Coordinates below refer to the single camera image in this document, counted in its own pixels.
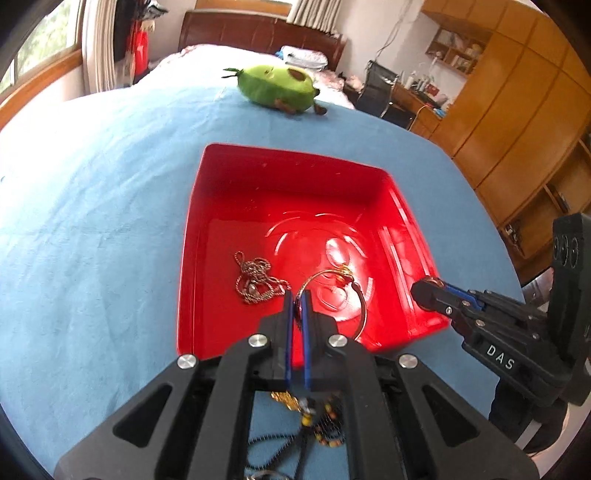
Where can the large side window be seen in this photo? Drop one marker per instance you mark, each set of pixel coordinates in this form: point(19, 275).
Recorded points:
point(41, 50)

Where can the black jacket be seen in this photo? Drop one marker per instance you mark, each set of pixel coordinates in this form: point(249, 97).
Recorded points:
point(122, 27)

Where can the wooden coat rack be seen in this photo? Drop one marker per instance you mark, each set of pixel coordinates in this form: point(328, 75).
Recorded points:
point(145, 14)

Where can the red bag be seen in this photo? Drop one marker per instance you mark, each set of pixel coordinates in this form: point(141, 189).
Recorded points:
point(140, 48)

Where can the patterned curtain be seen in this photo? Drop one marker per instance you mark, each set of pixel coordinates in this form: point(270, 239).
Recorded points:
point(314, 16)

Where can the pink plush toy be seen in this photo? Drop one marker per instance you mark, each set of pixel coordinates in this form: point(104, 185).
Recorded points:
point(353, 82)

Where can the black office chair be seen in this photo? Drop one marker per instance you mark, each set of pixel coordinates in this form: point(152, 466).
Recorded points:
point(381, 90)

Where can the wooden desk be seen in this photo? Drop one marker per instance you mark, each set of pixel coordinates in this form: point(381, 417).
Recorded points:
point(418, 110)

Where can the green avocado plush toy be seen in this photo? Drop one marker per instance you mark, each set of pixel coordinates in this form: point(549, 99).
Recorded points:
point(272, 85)

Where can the red plastic tray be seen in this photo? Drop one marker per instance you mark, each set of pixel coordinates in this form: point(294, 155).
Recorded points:
point(277, 198)

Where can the wooden wardrobe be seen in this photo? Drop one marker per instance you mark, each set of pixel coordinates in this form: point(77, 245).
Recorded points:
point(517, 101)

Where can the small wooden-framed window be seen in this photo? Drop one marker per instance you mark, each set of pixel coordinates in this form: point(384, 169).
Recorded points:
point(244, 5)

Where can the folded white towel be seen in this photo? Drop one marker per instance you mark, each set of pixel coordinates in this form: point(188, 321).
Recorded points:
point(304, 56)

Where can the floral bed sheet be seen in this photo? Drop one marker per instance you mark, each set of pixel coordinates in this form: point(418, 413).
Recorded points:
point(203, 55)

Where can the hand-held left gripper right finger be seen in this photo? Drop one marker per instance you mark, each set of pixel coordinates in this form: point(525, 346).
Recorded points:
point(307, 341)

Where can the wooden wall shelf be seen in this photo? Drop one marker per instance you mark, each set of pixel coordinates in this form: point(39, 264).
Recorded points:
point(457, 48)

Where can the white side curtain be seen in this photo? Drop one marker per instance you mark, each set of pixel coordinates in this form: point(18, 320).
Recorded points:
point(101, 46)

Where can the brown wooden bed headboard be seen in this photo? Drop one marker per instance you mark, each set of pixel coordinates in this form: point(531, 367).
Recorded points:
point(258, 27)

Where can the thin gold bangle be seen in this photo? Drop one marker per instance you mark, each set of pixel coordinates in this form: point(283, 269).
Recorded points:
point(366, 307)

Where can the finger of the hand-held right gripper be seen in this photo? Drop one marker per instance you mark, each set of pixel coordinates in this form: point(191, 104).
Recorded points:
point(461, 295)
point(431, 295)

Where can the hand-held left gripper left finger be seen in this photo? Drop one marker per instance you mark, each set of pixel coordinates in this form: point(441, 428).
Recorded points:
point(289, 341)

